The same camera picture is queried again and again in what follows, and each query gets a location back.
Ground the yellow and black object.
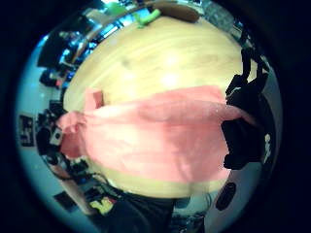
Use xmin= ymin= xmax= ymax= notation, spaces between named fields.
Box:
xmin=88 ymin=197 xmax=115 ymax=216

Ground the white marker cube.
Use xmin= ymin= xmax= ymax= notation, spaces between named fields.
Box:
xmin=49 ymin=127 xmax=64 ymax=147

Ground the green object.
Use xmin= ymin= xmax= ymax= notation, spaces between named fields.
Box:
xmin=133 ymin=8 xmax=162 ymax=29

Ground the dark brown chair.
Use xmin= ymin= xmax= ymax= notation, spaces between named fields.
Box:
xmin=154 ymin=2 xmax=201 ymax=24

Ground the black monitor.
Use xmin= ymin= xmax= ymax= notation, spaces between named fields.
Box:
xmin=36 ymin=31 xmax=68 ymax=70

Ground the pink garment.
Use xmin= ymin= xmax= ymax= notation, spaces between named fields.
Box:
xmin=55 ymin=84 xmax=258 ymax=183

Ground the black flat floor object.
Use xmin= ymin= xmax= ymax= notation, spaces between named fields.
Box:
xmin=52 ymin=190 xmax=78 ymax=214

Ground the black patterned wall board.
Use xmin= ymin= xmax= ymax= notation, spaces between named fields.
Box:
xmin=17 ymin=114 xmax=36 ymax=148

